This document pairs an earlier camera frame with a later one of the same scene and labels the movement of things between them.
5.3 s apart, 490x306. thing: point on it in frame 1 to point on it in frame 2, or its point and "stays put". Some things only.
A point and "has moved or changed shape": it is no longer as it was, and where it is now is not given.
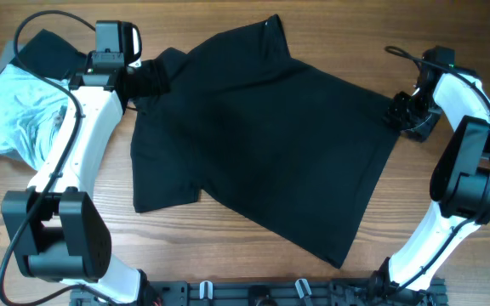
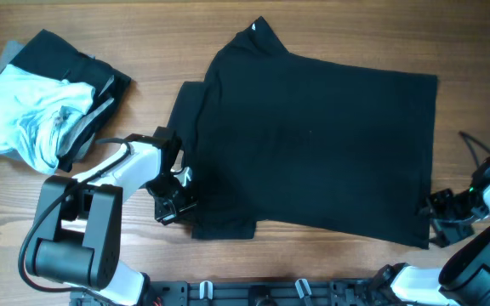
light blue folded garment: x=18 y=116 stays put
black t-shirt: x=285 y=146 has moved or changed shape
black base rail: x=321 y=292 stays put
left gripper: x=156 y=77 to x=169 y=214
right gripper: x=420 y=128 to x=447 y=233
